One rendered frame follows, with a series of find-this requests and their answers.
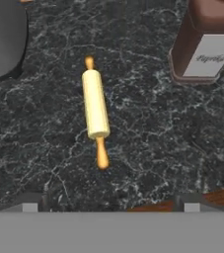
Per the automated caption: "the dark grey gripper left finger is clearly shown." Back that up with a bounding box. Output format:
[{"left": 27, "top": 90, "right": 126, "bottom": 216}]
[{"left": 0, "top": 193, "right": 50, "bottom": 213}]

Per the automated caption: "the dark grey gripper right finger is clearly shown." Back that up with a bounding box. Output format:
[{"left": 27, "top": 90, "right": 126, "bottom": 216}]
[{"left": 174, "top": 193, "right": 224, "bottom": 213}]

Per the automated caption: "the pale wooden rolling pin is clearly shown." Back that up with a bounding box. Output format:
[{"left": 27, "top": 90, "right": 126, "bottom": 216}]
[{"left": 81, "top": 54, "right": 112, "bottom": 171}]

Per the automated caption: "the brown wooden cupboard front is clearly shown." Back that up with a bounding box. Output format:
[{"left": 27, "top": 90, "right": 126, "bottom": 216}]
[{"left": 126, "top": 187, "right": 224, "bottom": 213}]

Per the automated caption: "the brown spice jar white label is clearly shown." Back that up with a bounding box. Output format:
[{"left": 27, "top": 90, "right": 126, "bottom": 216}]
[{"left": 168, "top": 0, "right": 224, "bottom": 87}]

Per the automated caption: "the dark grey round pan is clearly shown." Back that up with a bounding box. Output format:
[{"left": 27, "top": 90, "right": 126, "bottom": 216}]
[{"left": 0, "top": 0, "right": 30, "bottom": 83}]

